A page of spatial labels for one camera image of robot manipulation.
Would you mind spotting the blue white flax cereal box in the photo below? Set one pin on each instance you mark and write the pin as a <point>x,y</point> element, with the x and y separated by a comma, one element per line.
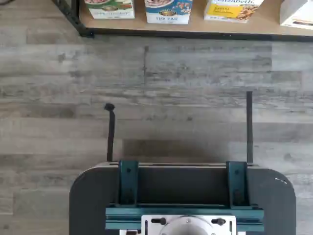
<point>168,17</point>

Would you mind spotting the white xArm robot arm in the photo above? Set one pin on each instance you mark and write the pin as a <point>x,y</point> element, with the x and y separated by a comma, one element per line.
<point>188,228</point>

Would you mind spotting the black metal wooden shelf rack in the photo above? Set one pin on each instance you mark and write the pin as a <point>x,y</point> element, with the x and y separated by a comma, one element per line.
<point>146,28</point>

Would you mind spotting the green white cereal box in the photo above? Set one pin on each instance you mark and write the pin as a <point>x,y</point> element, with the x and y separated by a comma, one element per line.
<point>110,12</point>

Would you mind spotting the yellow purely elizabeth box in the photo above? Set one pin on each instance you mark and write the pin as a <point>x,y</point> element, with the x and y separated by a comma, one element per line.
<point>227,12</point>

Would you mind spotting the black bent rod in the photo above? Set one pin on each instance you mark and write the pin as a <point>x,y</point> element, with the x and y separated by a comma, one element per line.
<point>111,132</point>

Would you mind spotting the dark gray mobile base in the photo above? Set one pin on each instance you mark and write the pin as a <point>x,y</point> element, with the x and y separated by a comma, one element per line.
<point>181,183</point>

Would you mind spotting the black straight rod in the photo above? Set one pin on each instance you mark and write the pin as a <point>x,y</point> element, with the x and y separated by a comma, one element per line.
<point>249,127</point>

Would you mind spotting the white mounting plate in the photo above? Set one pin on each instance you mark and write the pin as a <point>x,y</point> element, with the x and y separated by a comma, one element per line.
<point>146,225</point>

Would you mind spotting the white floral pantry carton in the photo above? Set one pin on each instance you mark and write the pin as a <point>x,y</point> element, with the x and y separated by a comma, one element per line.
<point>293,12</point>

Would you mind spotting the teal metal frame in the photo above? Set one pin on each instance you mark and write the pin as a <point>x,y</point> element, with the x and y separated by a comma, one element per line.
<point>127,181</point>

